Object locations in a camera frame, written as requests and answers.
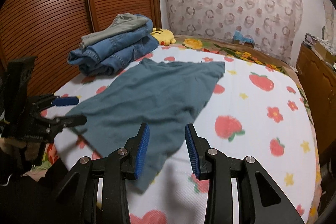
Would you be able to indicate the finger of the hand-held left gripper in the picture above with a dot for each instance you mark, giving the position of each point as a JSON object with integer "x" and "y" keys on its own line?
{"x": 73, "y": 120}
{"x": 65, "y": 101}

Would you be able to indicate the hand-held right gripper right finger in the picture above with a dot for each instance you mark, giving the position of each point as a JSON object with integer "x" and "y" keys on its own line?
{"x": 191, "y": 153}

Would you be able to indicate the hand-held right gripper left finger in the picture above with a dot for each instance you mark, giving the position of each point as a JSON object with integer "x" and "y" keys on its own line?
{"x": 141, "y": 153}

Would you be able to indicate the teal pants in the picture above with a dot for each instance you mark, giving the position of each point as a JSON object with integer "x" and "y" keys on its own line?
{"x": 157, "y": 87}

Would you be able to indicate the grey folded pants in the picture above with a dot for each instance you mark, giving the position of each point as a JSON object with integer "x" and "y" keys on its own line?
{"x": 115, "y": 29}

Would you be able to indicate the person's left hand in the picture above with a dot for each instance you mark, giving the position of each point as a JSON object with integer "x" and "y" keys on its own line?
{"x": 10, "y": 144}

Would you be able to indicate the blue denim jeans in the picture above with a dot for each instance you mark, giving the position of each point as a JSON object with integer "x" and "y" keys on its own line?
{"x": 118, "y": 53}

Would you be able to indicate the strawberry printed blanket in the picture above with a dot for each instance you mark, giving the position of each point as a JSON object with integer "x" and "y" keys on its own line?
{"x": 249, "y": 108}

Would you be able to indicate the person's dark clothing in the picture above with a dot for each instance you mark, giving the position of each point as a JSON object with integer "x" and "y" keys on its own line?
{"x": 31, "y": 200}

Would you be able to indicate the small cardboard box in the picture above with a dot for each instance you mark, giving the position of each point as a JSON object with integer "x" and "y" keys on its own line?
{"x": 245, "y": 43}

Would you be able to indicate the wooden cabinet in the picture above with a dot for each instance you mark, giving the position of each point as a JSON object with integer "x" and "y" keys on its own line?
{"x": 315, "y": 77}

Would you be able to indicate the circle patterned curtain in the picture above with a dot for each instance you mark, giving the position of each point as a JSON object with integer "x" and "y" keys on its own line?
{"x": 223, "y": 3}

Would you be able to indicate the dark plastic packet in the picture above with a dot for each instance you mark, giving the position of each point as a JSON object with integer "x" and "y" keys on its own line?
{"x": 310, "y": 39}

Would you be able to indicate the cardboard tray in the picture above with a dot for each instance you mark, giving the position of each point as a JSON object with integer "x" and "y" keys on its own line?
{"x": 325, "y": 49}

